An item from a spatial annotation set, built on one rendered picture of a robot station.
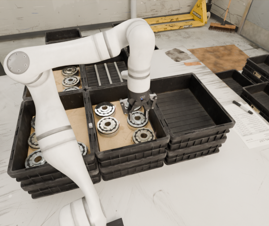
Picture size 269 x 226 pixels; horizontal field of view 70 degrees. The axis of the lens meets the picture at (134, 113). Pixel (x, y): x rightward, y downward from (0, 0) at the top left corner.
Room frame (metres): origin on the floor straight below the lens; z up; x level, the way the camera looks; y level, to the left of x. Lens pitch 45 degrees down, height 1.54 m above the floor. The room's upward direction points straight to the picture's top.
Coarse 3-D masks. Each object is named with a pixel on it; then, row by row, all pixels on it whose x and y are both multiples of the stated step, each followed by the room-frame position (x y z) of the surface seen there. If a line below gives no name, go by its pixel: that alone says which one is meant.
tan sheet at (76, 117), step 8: (72, 112) 0.71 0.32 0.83; (80, 112) 0.71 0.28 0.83; (72, 120) 0.65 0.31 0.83; (80, 120) 0.65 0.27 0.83; (32, 128) 0.60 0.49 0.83; (72, 128) 0.60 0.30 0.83; (80, 128) 0.60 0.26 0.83; (80, 136) 0.55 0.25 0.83; (88, 144) 0.50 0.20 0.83; (88, 152) 0.46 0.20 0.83
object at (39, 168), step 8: (24, 104) 0.66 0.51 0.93; (88, 112) 0.61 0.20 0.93; (88, 120) 0.56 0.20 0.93; (16, 128) 0.51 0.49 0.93; (88, 128) 0.51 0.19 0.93; (16, 136) 0.47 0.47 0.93; (88, 136) 0.47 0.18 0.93; (16, 144) 0.43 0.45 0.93; (88, 160) 0.38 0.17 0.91; (8, 168) 0.33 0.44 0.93; (32, 168) 0.34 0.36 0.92; (40, 168) 0.33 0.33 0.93; (48, 168) 0.34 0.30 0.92; (16, 176) 0.31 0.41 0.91
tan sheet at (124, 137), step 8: (120, 104) 0.77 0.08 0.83; (120, 112) 0.71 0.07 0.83; (96, 120) 0.65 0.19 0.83; (120, 120) 0.65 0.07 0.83; (96, 128) 0.60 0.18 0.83; (120, 128) 0.60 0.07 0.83; (128, 128) 0.60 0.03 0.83; (120, 136) 0.55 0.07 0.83; (128, 136) 0.55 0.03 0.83; (104, 144) 0.50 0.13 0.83; (112, 144) 0.50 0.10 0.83; (120, 144) 0.50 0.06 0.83; (128, 144) 0.50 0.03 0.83
